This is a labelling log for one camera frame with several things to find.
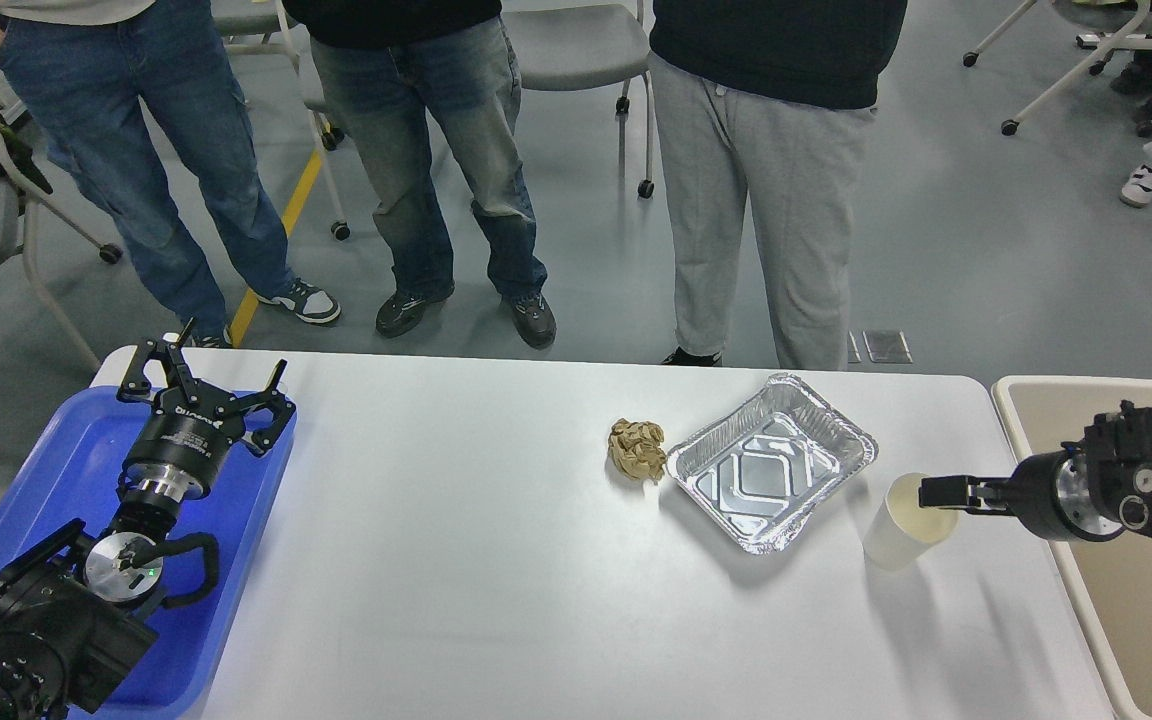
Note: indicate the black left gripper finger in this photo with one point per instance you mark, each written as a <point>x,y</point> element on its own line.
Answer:
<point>258,420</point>
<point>135,386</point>

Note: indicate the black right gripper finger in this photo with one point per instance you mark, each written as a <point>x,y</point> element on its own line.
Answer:
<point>975,495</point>

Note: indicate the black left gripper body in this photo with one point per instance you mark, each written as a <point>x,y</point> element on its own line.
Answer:
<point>184,444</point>

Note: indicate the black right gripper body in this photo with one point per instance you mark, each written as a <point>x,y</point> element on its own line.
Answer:
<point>1048,495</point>

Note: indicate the white paper cup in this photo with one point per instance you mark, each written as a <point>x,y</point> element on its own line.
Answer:
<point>902,530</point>

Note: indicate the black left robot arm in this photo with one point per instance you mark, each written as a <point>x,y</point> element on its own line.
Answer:
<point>127,536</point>

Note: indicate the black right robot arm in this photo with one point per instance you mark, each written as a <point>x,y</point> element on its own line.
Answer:
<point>1088,491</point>

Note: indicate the blue plastic tray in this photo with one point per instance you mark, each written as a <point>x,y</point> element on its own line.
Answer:
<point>71,474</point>

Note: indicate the beige plastic bin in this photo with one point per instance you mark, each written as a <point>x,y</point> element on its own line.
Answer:
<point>1109,584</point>

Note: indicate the aluminium foil tray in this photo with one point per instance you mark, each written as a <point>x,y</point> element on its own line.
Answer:
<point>760,471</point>

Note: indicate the crumpled brown paper ball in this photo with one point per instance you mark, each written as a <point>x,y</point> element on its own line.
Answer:
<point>636,449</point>

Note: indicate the person in blue jeans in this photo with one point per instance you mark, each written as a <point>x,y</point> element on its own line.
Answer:
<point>91,73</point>

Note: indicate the person in grey sweatpants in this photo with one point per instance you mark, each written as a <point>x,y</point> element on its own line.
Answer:
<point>763,110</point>

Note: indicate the grey chair behind table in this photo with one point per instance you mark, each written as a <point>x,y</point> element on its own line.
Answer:
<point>575,48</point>

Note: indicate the white chair at right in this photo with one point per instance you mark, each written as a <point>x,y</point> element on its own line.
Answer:
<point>1119,28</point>

